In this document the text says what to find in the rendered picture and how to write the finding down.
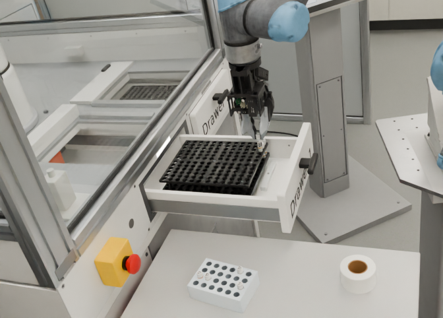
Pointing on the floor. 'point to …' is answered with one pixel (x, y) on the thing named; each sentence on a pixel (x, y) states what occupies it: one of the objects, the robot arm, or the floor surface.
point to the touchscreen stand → (335, 144)
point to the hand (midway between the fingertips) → (258, 132)
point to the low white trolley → (276, 279)
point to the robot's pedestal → (430, 230)
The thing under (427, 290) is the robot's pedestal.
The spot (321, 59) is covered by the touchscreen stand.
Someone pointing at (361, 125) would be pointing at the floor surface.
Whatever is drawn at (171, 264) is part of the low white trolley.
